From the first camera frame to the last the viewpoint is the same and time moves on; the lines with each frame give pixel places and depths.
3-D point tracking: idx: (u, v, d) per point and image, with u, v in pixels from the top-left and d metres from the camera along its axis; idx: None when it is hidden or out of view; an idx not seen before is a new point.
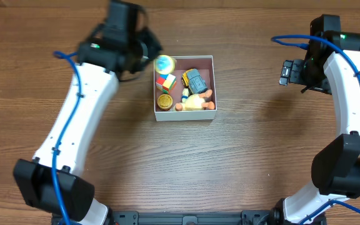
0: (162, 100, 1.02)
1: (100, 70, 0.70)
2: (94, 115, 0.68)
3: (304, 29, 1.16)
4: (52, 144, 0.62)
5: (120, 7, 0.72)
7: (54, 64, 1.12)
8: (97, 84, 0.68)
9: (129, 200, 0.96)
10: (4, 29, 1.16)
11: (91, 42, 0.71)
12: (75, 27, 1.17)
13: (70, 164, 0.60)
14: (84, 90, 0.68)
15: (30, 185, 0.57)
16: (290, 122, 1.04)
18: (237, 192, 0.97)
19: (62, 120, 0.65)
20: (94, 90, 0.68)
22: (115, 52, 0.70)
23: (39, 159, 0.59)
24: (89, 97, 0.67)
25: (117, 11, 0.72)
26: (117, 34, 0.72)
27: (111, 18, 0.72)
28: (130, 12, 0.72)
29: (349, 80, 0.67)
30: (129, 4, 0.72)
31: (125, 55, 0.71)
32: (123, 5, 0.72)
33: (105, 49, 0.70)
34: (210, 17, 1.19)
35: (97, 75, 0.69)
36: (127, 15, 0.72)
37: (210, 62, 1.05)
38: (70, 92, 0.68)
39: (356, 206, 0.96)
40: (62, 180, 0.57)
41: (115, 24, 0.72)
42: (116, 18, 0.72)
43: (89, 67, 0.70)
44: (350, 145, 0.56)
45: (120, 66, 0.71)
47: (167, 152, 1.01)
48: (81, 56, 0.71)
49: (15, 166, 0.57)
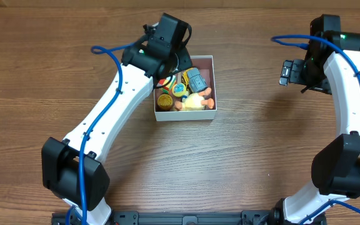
0: (162, 100, 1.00)
1: (141, 73, 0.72)
2: (125, 113, 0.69)
3: (304, 29, 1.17)
4: (84, 129, 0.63)
5: (171, 22, 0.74)
7: (55, 64, 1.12)
8: (135, 84, 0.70)
9: (129, 200, 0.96)
10: (5, 29, 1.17)
11: (138, 48, 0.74)
12: (76, 28, 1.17)
13: (97, 151, 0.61)
14: (124, 88, 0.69)
15: (55, 164, 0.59)
16: (290, 122, 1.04)
18: (237, 192, 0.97)
19: (99, 110, 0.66)
20: (132, 89, 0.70)
22: (157, 60, 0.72)
23: (69, 141, 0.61)
24: (127, 95, 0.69)
25: (169, 25, 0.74)
26: (163, 46, 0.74)
27: (161, 30, 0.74)
28: (179, 29, 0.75)
29: (349, 80, 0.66)
30: (180, 21, 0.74)
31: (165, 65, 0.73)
32: (175, 21, 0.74)
33: (149, 57, 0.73)
34: (210, 17, 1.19)
35: (137, 77, 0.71)
36: (176, 31, 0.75)
37: (210, 62, 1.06)
38: (110, 87, 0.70)
39: (357, 206, 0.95)
40: (87, 164, 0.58)
41: (163, 37, 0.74)
42: (165, 32, 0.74)
43: (132, 68, 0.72)
44: (350, 145, 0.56)
45: (159, 75, 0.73)
47: (168, 152, 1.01)
48: (125, 59, 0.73)
49: (46, 143, 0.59)
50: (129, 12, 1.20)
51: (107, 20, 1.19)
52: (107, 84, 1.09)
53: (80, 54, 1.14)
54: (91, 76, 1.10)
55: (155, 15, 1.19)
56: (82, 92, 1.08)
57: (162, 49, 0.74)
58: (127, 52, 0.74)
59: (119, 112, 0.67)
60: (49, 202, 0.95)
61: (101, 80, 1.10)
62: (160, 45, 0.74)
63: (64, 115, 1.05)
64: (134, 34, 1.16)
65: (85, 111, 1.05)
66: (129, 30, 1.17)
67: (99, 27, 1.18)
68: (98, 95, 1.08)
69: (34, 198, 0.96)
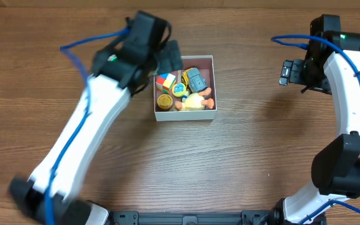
0: (162, 100, 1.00)
1: (112, 87, 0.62)
2: (99, 134, 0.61)
3: (304, 29, 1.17)
4: (51, 164, 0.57)
5: (148, 19, 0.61)
7: (55, 64, 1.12)
8: (106, 101, 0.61)
9: (129, 200, 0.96)
10: (5, 29, 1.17)
11: (110, 53, 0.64)
12: (76, 28, 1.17)
13: (66, 189, 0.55)
14: (92, 107, 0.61)
15: (24, 206, 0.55)
16: (290, 122, 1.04)
18: (237, 192, 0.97)
19: (66, 137, 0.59)
20: (103, 108, 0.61)
22: (132, 65, 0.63)
23: (35, 181, 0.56)
24: (96, 115, 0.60)
25: (144, 24, 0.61)
26: (139, 49, 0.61)
27: (135, 29, 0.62)
28: (157, 26, 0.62)
29: (349, 80, 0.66)
30: (157, 18, 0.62)
31: (142, 69, 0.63)
32: (152, 19, 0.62)
33: (122, 61, 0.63)
34: (210, 17, 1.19)
35: (108, 91, 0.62)
36: (155, 30, 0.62)
37: (210, 62, 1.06)
38: (78, 109, 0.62)
39: (356, 206, 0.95)
40: (56, 205, 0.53)
41: (138, 37, 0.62)
42: (140, 32, 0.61)
43: (103, 82, 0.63)
44: (350, 145, 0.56)
45: (135, 81, 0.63)
47: (168, 152, 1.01)
48: (95, 68, 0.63)
49: (11, 184, 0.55)
50: (129, 12, 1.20)
51: (106, 20, 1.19)
52: None
53: (80, 54, 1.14)
54: None
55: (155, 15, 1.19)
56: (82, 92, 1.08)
57: (135, 52, 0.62)
58: (99, 57, 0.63)
59: (90, 134, 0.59)
60: None
61: None
62: (134, 47, 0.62)
63: (64, 115, 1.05)
64: None
65: None
66: None
67: (99, 27, 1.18)
68: None
69: None
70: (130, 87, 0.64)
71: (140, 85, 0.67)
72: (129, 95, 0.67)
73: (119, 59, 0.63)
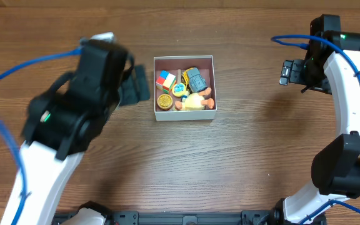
0: (162, 100, 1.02)
1: (50, 156, 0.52)
2: (44, 213, 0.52)
3: (304, 29, 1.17)
4: None
5: (99, 53, 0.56)
7: (55, 64, 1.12)
8: (45, 177, 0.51)
9: (129, 200, 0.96)
10: (5, 30, 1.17)
11: (46, 107, 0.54)
12: (76, 28, 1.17)
13: None
14: (30, 186, 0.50)
15: None
16: (290, 122, 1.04)
18: (237, 192, 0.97)
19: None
20: (42, 186, 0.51)
22: (75, 117, 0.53)
23: None
24: (36, 195, 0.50)
25: (95, 58, 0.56)
26: (90, 88, 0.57)
27: (87, 65, 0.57)
28: (110, 60, 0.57)
29: (349, 80, 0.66)
30: (110, 51, 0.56)
31: (89, 120, 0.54)
32: (107, 51, 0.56)
33: (64, 113, 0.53)
34: (210, 17, 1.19)
35: (46, 164, 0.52)
36: (108, 64, 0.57)
37: (210, 62, 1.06)
38: (13, 192, 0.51)
39: (356, 206, 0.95)
40: None
41: (89, 74, 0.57)
42: (92, 67, 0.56)
43: (38, 152, 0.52)
44: (350, 145, 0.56)
45: (82, 138, 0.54)
47: (168, 152, 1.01)
48: (27, 133, 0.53)
49: None
50: (129, 12, 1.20)
51: (106, 20, 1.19)
52: None
53: None
54: None
55: (155, 15, 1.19)
56: None
57: (89, 94, 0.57)
58: (35, 106, 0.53)
59: (30, 219, 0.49)
60: None
61: None
62: (84, 88, 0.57)
63: None
64: (134, 34, 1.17)
65: None
66: (130, 30, 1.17)
67: (99, 27, 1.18)
68: None
69: None
70: (78, 147, 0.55)
71: (90, 138, 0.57)
72: (80, 152, 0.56)
73: (61, 105, 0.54)
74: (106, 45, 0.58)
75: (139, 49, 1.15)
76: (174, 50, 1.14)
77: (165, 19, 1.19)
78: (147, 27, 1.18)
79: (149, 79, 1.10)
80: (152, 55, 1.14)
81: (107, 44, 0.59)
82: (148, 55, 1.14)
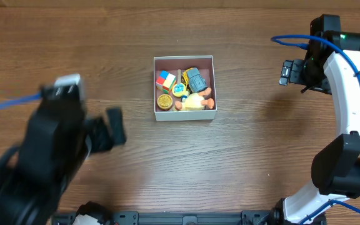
0: (162, 100, 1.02)
1: None
2: None
3: (304, 29, 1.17)
4: None
5: (47, 128, 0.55)
7: (55, 64, 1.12)
8: None
9: (129, 200, 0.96)
10: (5, 30, 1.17)
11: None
12: (76, 28, 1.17)
13: None
14: None
15: None
16: (290, 122, 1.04)
18: (237, 192, 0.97)
19: None
20: None
22: (22, 208, 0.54)
23: None
24: None
25: (41, 134, 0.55)
26: (39, 170, 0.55)
27: (33, 144, 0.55)
28: (59, 135, 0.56)
29: (349, 80, 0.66)
30: (57, 128, 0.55)
31: (37, 207, 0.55)
32: (55, 125, 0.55)
33: (10, 202, 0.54)
34: (210, 17, 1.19)
35: None
36: (57, 139, 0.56)
37: (210, 62, 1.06)
38: None
39: (357, 206, 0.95)
40: None
41: (38, 155, 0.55)
42: (39, 149, 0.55)
43: None
44: (350, 145, 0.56)
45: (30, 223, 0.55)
47: (168, 152, 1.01)
48: None
49: None
50: (129, 12, 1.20)
51: (106, 20, 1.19)
52: (107, 84, 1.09)
53: (80, 54, 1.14)
54: (92, 77, 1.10)
55: (155, 15, 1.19)
56: None
57: (39, 172, 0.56)
58: None
59: None
60: None
61: (101, 80, 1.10)
62: (34, 165, 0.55)
63: None
64: (134, 34, 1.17)
65: None
66: (130, 30, 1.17)
67: (99, 27, 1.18)
68: (98, 95, 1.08)
69: None
70: None
71: (42, 217, 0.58)
72: None
73: (7, 191, 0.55)
74: (55, 114, 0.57)
75: (139, 49, 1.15)
76: (174, 51, 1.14)
77: (165, 19, 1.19)
78: (147, 27, 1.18)
79: (149, 79, 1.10)
80: (152, 55, 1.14)
81: (56, 112, 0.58)
82: (148, 55, 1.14)
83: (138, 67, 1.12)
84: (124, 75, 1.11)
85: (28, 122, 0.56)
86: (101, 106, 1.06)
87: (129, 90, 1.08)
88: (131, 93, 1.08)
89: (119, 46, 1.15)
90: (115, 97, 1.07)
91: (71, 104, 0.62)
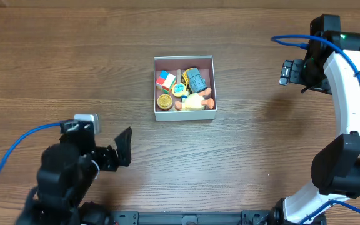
0: (162, 100, 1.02)
1: None
2: None
3: (304, 28, 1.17)
4: None
5: (52, 180, 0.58)
7: (55, 64, 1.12)
8: None
9: (129, 200, 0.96)
10: (5, 29, 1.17)
11: None
12: (75, 28, 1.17)
13: None
14: None
15: None
16: (290, 122, 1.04)
18: (237, 192, 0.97)
19: None
20: None
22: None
23: None
24: None
25: (50, 181, 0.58)
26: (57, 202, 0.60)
27: (45, 188, 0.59)
28: (64, 177, 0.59)
29: (349, 80, 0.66)
30: (61, 173, 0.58)
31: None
32: (58, 175, 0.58)
33: None
34: (210, 17, 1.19)
35: None
36: (63, 184, 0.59)
37: (210, 62, 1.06)
38: None
39: (357, 206, 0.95)
40: None
41: (51, 194, 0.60)
42: (50, 189, 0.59)
43: None
44: (350, 145, 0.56)
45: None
47: (167, 152, 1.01)
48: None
49: None
50: (129, 12, 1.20)
51: (106, 20, 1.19)
52: (107, 84, 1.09)
53: (80, 54, 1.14)
54: (92, 76, 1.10)
55: (155, 15, 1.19)
56: (82, 92, 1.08)
57: (57, 204, 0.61)
58: None
59: None
60: None
61: (101, 80, 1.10)
62: (50, 202, 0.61)
63: (64, 115, 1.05)
64: (134, 34, 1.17)
65: (85, 111, 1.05)
66: (130, 30, 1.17)
67: (99, 27, 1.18)
68: (99, 95, 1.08)
69: None
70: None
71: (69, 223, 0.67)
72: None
73: None
74: (54, 164, 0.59)
75: (139, 49, 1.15)
76: (174, 50, 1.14)
77: (165, 19, 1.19)
78: (147, 27, 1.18)
79: (149, 79, 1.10)
80: (152, 55, 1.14)
81: (54, 162, 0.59)
82: (148, 55, 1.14)
83: (138, 67, 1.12)
84: (124, 75, 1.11)
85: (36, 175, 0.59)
86: (102, 106, 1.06)
87: (129, 90, 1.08)
88: (131, 93, 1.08)
89: (119, 46, 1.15)
90: (115, 97, 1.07)
91: (67, 152, 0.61)
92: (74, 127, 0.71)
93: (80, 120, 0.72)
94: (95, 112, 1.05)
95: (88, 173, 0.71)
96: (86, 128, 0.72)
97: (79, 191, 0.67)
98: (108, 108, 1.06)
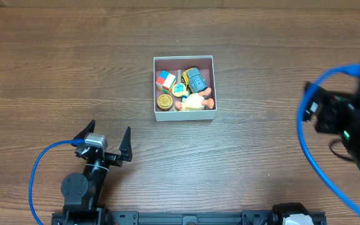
0: (162, 100, 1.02)
1: None
2: None
3: (303, 29, 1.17)
4: None
5: (76, 205, 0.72)
7: (55, 64, 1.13)
8: None
9: (129, 200, 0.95)
10: (5, 30, 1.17)
11: None
12: (76, 28, 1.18)
13: None
14: None
15: None
16: (290, 122, 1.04)
18: (237, 192, 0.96)
19: None
20: None
22: None
23: None
24: None
25: (75, 207, 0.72)
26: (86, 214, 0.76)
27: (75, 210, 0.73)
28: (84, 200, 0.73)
29: None
30: (82, 198, 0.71)
31: None
32: (79, 201, 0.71)
33: None
34: (210, 17, 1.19)
35: None
36: (84, 204, 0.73)
37: (210, 62, 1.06)
38: None
39: (357, 205, 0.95)
40: None
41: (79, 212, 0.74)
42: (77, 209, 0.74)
43: None
44: None
45: None
47: (167, 152, 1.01)
48: None
49: None
50: (129, 12, 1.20)
51: (106, 21, 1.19)
52: (107, 84, 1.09)
53: (80, 54, 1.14)
54: (91, 76, 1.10)
55: (155, 15, 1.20)
56: (82, 92, 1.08)
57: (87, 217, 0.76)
58: None
59: None
60: (49, 202, 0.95)
61: (102, 80, 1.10)
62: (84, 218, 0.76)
63: (64, 115, 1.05)
64: (134, 34, 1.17)
65: (85, 111, 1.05)
66: (130, 31, 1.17)
67: (99, 28, 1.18)
68: (99, 95, 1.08)
69: (34, 198, 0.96)
70: None
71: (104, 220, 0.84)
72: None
73: None
74: (72, 194, 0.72)
75: (139, 49, 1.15)
76: (174, 50, 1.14)
77: (165, 20, 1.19)
78: (147, 27, 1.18)
79: (148, 79, 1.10)
80: (151, 55, 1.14)
81: (71, 191, 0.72)
82: (148, 55, 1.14)
83: (138, 67, 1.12)
84: (124, 75, 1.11)
85: (64, 205, 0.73)
86: (102, 106, 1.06)
87: (129, 90, 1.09)
88: (131, 93, 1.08)
89: (119, 46, 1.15)
90: (115, 97, 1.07)
91: (78, 180, 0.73)
92: (86, 149, 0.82)
93: (90, 144, 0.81)
94: (95, 112, 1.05)
95: (100, 182, 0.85)
96: (97, 150, 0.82)
97: (98, 195, 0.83)
98: (108, 107, 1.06)
